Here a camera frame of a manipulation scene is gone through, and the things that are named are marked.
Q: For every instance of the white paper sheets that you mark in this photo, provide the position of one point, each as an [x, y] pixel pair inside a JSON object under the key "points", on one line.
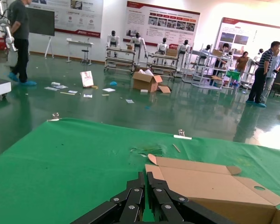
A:
{"points": [[54, 86]]}

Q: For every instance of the man in striped shirt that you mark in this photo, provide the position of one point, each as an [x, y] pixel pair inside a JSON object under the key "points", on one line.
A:
{"points": [[264, 60]]}

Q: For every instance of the man in dark grey shirt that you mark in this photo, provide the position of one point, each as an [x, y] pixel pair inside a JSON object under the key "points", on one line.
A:
{"points": [[21, 23]]}

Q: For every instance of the flat cardboard piece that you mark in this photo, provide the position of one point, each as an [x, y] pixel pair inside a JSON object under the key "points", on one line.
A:
{"points": [[165, 89]]}

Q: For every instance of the wall poster with photo row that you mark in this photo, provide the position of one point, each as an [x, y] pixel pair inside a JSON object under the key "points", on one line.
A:
{"points": [[161, 30]]}

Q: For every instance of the white shelf rack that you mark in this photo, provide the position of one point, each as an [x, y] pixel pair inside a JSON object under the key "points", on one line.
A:
{"points": [[203, 70]]}

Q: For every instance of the black screen on stand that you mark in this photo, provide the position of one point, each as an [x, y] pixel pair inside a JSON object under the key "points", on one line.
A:
{"points": [[40, 22]]}

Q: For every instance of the wall poster with red logo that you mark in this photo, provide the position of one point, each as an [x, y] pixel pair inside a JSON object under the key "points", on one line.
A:
{"points": [[79, 18]]}

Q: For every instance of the black stool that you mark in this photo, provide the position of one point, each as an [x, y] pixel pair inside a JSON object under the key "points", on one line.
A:
{"points": [[84, 52]]}

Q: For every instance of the green bin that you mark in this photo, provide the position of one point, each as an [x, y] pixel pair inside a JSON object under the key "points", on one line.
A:
{"points": [[233, 75]]}

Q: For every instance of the blue shoe cover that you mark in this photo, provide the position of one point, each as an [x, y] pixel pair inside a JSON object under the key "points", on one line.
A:
{"points": [[113, 83]]}

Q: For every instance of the white humanoid robot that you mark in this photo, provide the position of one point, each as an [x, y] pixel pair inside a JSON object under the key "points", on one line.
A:
{"points": [[112, 39], [163, 46], [184, 47], [137, 42]]}

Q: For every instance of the white platform base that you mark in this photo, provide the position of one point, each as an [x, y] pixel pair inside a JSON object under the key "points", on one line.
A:
{"points": [[0, 87]]}

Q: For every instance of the white paper sheet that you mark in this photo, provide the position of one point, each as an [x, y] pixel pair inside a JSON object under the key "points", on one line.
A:
{"points": [[109, 89]]}

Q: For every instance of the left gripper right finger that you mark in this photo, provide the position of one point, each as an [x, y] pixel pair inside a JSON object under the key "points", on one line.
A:
{"points": [[163, 205]]}

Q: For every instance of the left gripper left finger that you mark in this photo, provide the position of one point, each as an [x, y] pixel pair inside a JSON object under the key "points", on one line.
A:
{"points": [[128, 205]]}

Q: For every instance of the grey workbench rack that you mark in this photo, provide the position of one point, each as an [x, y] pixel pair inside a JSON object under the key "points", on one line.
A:
{"points": [[119, 63], [162, 67]]}

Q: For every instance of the small wooden stick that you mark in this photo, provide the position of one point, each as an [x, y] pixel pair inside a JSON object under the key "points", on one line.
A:
{"points": [[176, 147]]}

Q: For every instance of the person in light blue shirt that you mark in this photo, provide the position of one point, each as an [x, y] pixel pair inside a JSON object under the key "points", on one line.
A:
{"points": [[276, 65]]}

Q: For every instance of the silver background robot arm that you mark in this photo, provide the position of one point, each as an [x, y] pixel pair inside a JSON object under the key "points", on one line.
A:
{"points": [[9, 38]]}

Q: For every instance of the wall poster with landscape photos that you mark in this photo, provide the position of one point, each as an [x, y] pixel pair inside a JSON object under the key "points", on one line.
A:
{"points": [[242, 32]]}

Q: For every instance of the open cardboard carton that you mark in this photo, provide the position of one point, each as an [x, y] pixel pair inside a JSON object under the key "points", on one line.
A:
{"points": [[144, 82]]}

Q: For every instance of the green table cloth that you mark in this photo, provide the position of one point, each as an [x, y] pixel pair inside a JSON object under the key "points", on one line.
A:
{"points": [[60, 163]]}

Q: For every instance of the white table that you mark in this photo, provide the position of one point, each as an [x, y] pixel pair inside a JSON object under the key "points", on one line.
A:
{"points": [[79, 41]]}

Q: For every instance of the silver binder clip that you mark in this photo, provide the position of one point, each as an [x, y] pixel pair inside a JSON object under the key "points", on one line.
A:
{"points": [[182, 136], [54, 117]]}

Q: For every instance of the open cardboard box round hole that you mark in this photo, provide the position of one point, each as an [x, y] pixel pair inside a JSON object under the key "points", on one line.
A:
{"points": [[212, 186]]}

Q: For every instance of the woman in brown shirt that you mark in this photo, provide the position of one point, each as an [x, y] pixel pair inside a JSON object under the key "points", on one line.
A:
{"points": [[242, 61]]}

